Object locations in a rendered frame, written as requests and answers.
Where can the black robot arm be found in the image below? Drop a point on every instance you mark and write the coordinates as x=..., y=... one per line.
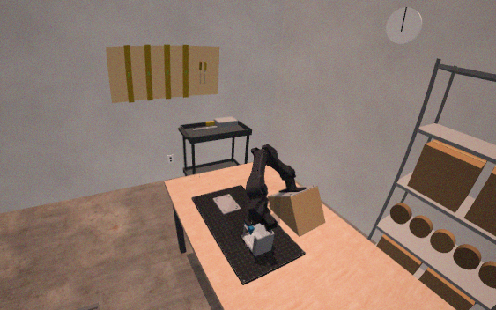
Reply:
x=267, y=156

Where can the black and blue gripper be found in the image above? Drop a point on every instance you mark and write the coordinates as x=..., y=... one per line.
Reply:
x=250, y=225

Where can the white well plate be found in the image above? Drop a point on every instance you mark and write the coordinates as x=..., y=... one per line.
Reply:
x=259, y=233
x=249, y=240

